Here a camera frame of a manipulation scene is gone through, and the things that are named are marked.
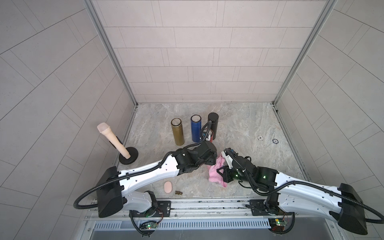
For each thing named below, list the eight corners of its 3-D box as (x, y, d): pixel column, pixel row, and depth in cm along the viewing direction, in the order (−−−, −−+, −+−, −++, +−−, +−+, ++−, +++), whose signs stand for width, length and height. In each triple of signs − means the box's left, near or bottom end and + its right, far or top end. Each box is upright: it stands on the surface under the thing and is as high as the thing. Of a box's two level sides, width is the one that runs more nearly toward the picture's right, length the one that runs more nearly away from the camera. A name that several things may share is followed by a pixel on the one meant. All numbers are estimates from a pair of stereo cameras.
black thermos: (207, 139, 98) (208, 120, 82) (206, 131, 102) (208, 112, 86) (216, 139, 98) (219, 120, 82) (215, 131, 102) (218, 112, 86)
